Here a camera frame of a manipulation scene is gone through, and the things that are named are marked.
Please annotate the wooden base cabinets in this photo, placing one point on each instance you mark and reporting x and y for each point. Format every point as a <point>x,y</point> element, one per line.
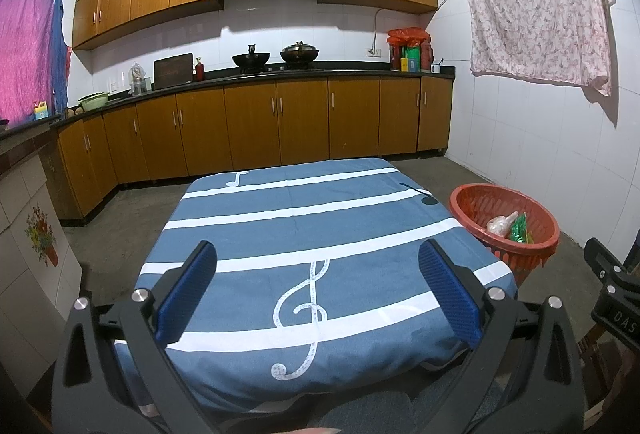
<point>250,124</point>

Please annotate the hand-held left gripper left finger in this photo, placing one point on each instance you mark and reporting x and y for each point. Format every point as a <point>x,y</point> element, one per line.
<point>185,294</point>

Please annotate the pink hanging cloth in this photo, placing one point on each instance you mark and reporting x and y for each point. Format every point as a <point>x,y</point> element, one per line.
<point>25,54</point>

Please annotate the glass jar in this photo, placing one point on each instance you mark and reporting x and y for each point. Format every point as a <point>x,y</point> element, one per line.
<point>136,82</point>

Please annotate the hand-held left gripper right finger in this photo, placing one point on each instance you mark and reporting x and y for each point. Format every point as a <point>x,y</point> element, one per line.
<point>450,294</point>

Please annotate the flower wall sticker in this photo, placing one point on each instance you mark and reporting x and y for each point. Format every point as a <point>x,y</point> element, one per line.
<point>41,234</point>

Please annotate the black wok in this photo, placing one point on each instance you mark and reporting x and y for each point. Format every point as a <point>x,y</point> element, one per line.
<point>250,60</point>

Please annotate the green box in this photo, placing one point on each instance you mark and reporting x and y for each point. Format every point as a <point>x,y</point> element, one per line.
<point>412,59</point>

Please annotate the wall outlet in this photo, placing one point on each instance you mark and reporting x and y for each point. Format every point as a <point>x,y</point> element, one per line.
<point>374,51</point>

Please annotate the red plastic basket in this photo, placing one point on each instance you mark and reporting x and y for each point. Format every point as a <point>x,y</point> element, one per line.
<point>470,209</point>

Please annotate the black pot with lid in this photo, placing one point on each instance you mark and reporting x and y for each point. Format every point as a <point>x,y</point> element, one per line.
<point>299,53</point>

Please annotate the red bag with bottles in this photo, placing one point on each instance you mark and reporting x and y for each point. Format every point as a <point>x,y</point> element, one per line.
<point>407,34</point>

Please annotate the dark cutting board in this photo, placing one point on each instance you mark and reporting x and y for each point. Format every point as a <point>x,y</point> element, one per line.
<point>172,70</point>

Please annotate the yellow bottle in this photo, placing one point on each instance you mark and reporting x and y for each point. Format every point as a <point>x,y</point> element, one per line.
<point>41,112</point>

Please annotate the small clear plastic bag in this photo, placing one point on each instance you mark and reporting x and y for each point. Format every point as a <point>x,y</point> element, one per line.
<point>500,225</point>

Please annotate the blue striped tablecloth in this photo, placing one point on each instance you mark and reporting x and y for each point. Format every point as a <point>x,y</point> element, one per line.
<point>300,224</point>

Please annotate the wooden chair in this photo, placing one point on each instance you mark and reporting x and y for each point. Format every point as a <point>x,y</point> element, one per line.
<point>592,349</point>

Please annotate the green foil bag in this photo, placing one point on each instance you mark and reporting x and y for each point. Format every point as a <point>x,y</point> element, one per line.
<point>520,230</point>

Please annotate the red bottle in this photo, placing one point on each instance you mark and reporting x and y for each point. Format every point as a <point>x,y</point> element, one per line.
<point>200,72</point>

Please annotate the green basin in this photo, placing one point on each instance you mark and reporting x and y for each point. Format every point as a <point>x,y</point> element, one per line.
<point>93,102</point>

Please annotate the black countertop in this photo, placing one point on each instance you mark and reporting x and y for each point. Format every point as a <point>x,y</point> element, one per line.
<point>350,72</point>

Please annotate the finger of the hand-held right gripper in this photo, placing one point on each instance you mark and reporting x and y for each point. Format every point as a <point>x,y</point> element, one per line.
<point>602,261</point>

